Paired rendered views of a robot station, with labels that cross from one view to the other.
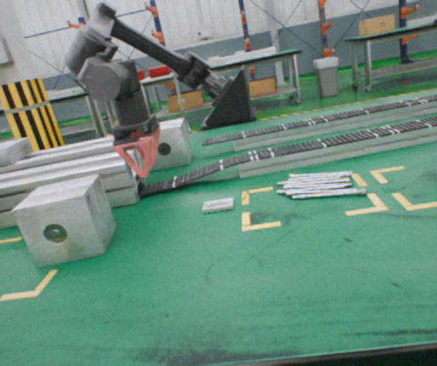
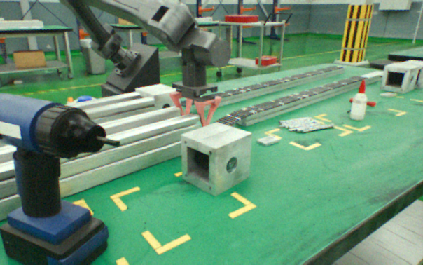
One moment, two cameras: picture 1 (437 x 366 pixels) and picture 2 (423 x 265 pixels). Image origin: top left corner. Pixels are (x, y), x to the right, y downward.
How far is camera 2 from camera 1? 66 cm
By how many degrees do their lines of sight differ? 41
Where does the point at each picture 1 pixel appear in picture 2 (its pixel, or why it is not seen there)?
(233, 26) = not seen: outside the picture
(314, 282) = (379, 161)
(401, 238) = (377, 141)
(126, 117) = (200, 80)
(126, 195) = not seen: hidden behind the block
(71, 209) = (244, 144)
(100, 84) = (220, 53)
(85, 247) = (242, 173)
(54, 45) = not seen: outside the picture
